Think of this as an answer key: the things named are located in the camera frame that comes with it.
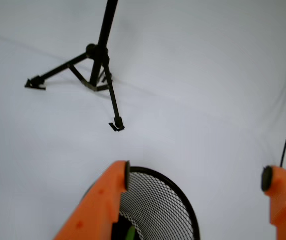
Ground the black tripod stand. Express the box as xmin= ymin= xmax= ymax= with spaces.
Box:
xmin=24 ymin=0 xmax=125 ymax=132

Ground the green mechanical pencil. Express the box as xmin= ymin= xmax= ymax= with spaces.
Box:
xmin=125 ymin=226 xmax=136 ymax=240

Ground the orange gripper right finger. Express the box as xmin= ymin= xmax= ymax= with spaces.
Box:
xmin=261 ymin=165 xmax=286 ymax=240

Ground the black mesh pen holder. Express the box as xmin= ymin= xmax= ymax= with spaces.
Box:
xmin=111 ymin=166 xmax=201 ymax=240

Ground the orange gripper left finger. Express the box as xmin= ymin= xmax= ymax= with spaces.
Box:
xmin=54 ymin=160 xmax=130 ymax=240

